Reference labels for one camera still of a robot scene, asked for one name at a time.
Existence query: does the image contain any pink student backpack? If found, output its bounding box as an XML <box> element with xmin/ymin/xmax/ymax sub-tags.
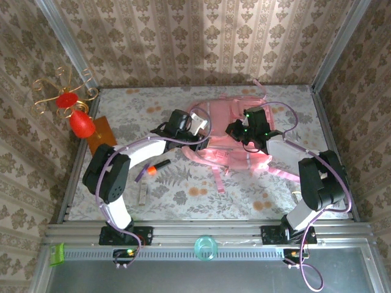
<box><xmin>181</xmin><ymin>78</ymin><xmax>302</xmax><ymax>194</ymax></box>

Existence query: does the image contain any orange black marker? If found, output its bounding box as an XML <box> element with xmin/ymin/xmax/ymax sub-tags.
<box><xmin>145</xmin><ymin>159</ymin><xmax>172</xmax><ymax>176</ymax></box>

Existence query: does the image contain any purple pen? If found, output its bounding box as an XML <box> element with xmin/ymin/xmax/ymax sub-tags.
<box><xmin>134</xmin><ymin>164</ymin><xmax>151</xmax><ymax>184</ymax></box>

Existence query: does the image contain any orange brown base block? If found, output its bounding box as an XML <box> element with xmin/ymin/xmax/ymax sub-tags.
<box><xmin>86</xmin><ymin>115</ymin><xmax>118</xmax><ymax>153</ymax></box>

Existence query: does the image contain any teal tape roll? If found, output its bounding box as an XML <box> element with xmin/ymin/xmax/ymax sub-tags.
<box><xmin>194</xmin><ymin>235</ymin><xmax>218</xmax><ymax>262</ymax></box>

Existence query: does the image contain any red and gold ornament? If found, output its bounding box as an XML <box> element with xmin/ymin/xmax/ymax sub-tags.
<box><xmin>31</xmin><ymin>65</ymin><xmax>100</xmax><ymax>140</ymax></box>

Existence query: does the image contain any small black circuit board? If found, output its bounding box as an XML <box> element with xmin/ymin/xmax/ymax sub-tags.
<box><xmin>112</xmin><ymin>248</ymin><xmax>139</xmax><ymax>266</ymax></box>
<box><xmin>282</xmin><ymin>248</ymin><xmax>307</xmax><ymax>266</ymax></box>

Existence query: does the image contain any grey metal sheet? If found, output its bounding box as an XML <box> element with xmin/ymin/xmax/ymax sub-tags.
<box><xmin>45</xmin><ymin>247</ymin><xmax>378</xmax><ymax>293</ymax></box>

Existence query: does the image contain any green packet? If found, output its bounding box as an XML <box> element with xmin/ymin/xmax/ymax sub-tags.
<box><xmin>48</xmin><ymin>242</ymin><xmax>66</xmax><ymax>267</ymax></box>

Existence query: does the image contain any aluminium frame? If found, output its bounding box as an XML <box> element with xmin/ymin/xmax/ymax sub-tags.
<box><xmin>30</xmin><ymin>0</ymin><xmax>379</xmax><ymax>293</ymax></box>

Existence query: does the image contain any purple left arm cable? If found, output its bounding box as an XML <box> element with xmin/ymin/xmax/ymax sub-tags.
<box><xmin>95</xmin><ymin>105</ymin><xmax>213</xmax><ymax>269</ymax></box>

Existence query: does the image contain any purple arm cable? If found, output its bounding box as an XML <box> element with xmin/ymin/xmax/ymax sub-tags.
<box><xmin>259</xmin><ymin>101</ymin><xmax>352</xmax><ymax>293</ymax></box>
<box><xmin>95</xmin><ymin>105</ymin><xmax>213</xmax><ymax>269</ymax></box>

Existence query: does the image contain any slotted grey cable duct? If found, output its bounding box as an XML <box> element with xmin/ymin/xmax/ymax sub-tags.
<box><xmin>62</xmin><ymin>247</ymin><xmax>287</xmax><ymax>262</ymax></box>

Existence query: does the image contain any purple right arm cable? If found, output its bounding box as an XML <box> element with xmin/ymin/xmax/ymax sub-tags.
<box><xmin>259</xmin><ymin>101</ymin><xmax>352</xmax><ymax>293</ymax></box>

